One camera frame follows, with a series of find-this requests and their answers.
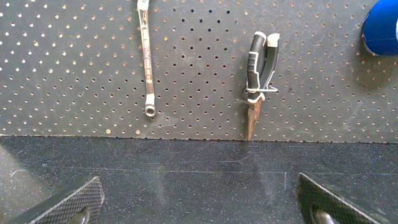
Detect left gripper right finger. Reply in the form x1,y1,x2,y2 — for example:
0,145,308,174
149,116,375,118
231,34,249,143
296,172,393,224

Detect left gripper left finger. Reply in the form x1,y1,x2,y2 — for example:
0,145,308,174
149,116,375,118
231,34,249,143
2,175,106,224

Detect black pegboard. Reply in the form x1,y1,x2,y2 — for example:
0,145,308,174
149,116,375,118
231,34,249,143
0,0,398,144

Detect metal hook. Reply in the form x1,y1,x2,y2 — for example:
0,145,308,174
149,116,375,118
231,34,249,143
245,81,279,94

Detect black and white pliers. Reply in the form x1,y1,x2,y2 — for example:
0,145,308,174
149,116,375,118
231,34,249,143
246,30,280,141

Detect wrench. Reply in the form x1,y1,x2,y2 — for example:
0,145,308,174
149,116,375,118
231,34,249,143
137,0,157,118

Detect roll of blue tape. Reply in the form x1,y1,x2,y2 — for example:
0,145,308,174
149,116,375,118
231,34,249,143
361,0,398,57

